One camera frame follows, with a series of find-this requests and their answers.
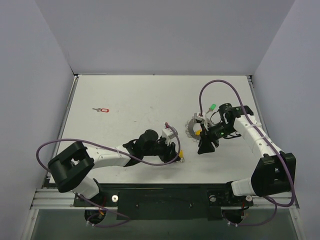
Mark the yellow tag key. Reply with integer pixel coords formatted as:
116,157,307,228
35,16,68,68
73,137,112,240
178,149,185,163
194,129,202,136

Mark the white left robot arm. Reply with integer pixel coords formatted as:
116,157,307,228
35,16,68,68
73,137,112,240
47,126,181,206

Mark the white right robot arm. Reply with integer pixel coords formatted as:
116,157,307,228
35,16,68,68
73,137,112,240
194,103,296,205

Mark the steel keyring disc with rings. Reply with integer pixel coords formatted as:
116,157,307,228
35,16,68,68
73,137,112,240
185,116,207,143

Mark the yellow tag key on disc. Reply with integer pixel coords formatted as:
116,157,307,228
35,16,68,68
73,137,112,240
194,129,202,136

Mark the green tag key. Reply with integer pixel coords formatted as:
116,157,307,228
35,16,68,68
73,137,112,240
206,103,217,114

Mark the red tag key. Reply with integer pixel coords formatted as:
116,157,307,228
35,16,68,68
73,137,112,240
92,108,110,113

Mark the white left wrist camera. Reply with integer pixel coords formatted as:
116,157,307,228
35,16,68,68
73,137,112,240
161,122,178,146

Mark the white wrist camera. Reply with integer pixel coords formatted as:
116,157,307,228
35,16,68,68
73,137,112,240
161,122,178,146
193,112,210,129

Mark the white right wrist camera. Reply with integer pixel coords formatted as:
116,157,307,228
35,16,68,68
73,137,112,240
193,112,210,129

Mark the aluminium frame rail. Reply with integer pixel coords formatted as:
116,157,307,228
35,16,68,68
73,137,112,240
29,188,121,210

